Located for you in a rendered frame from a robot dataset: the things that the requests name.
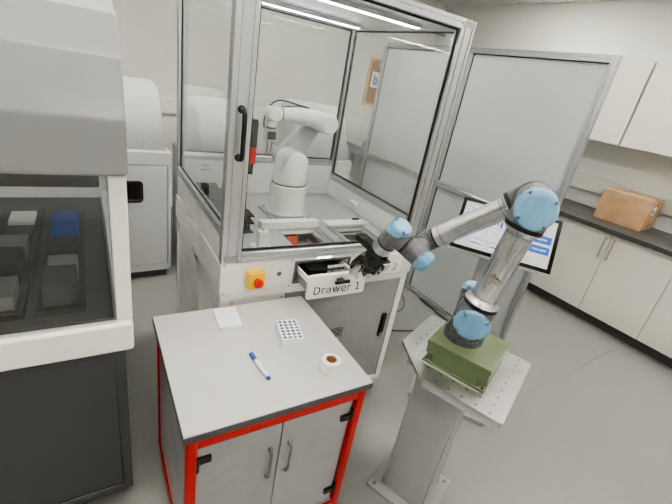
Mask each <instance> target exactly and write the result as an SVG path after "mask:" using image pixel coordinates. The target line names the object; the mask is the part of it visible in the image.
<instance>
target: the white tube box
mask: <svg viewBox="0 0 672 504"><path fill-rule="evenodd" d="M275 331H276V334H277V337H278V340H279V343H280V346H281V348H294V347H303V346H304V340H305V338H304V336H303V333H302V331H301V328H300V326H299V324H298V321H297V319H290V320H276V322H275Z"/></svg>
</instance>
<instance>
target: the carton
mask: <svg viewBox="0 0 672 504"><path fill-rule="evenodd" d="M664 203H665V200H662V199H658V198H655V197H651V196H648V195H644V194H641V193H637V192H634V191H630V190H627V189H623V188H620V187H612V188H605V190H604V192H603V194H602V196H601V199H600V201H599V203H598V205H597V207H596V210H595V212H594V214H593V216H594V217H597V218H600V219H603V220H606V221H609V222H612V223H615V224H617V225H620V226H623V227H626V228H629V229H632V230H635V231H638V232H640V231H645V230H650V229H651V228H652V226H653V224H654V222H655V221H656V219H657V217H658V215H659V213H660V211H661V209H662V207H663V205H664Z"/></svg>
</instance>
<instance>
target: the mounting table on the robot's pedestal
mask: <svg viewBox="0 0 672 504"><path fill-rule="evenodd" d="M445 322H446V321H444V320H442V319H440V318H438V317H436V316H434V315H431V316H430V317H429V318H428V319H426V320H425V321H424V322H423V323H422V324H421V325H420V326H418V327H417V328H416V329H415V330H414V331H413V332H412V333H410V334H409V335H408V336H407V337H406V338H405V339H404V340H402V344H403V346H404V349H405V351H406V353H407V355H408V357H409V360H410V362H411V364H412V366H413V368H414V371H415V373H416V375H417V377H418V379H420V380H422V384H421V386H422V387H424V388H425V389H427V390H429V391H430V392H432V393H434V394H435V395H437V396H439V397H440V398H442V399H444V400H445V401H447V402H449V403H450V404H452V405H454V406H455V407H457V408H459V409H460V410H462V411H464V412H465V413H467V414H469V415H470V416H472V417H474V418H475V419H477V420H479V421H480V422H482V423H484V424H485V425H487V426H489V427H490V428H492V429H494V428H495V426H496V425H498V428H497V429H499V427H500V426H502V425H503V423H504V421H505V419H506V417H507V415H508V413H509V411H510V409H511V406H512V404H513V402H514V400H515V398H516V396H517V394H518V392H519V389H520V387H521V385H522V383H523V381H524V379H525V377H526V375H527V372H528V370H529V368H530V366H531V363H529V362H528V361H525V360H523V359H521V358H519V357H517V356H515V355H513V354H511V353H509V352H507V351H506V352H505V354H504V356H503V357H502V360H501V361H502V363H501V365H500V366H499V368H498V370H497V371H496V373H495V375H494V376H493V378H492V380H491V381H490V383H489V385H488V386H487V388H486V390H485V391H484V393H483V394H482V393H481V392H478V393H476V392H475V391H473V390H471V389H469V388H468V387H466V386H464V385H462V384H460V383H459V382H457V381H455V380H453V379H452V378H450V377H448V376H446V375H444V374H443V373H441V372H439V371H437V370H436V369H434V368H432V367H430V366H429V365H427V364H425V363H423V362H421V361H420V360H418V359H416V358H414V357H413V356H411V355H409V354H410V353H412V352H413V351H414V350H415V349H416V348H417V347H418V346H419V345H420V344H421V343H422V342H423V341H424V340H425V339H426V338H427V337H428V336H429V335H430V334H431V333H432V332H433V331H434V330H435V329H437V328H440V327H441V326H442V325H443V324H444V323H445Z"/></svg>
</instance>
